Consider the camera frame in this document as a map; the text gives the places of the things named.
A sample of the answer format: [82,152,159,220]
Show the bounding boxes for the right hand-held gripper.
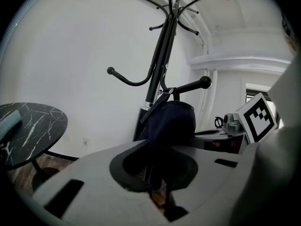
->
[194,92,277,144]

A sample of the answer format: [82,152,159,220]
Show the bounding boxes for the black metal coat rack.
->
[107,0,213,143]

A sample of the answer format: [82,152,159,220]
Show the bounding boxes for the window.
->
[245,83,275,104]

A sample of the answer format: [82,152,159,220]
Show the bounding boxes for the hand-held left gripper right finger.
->
[161,146,255,221]

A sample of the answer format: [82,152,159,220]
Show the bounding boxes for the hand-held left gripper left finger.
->
[32,139,170,226]

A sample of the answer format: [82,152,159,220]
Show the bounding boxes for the round black marble table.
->
[0,102,69,191]

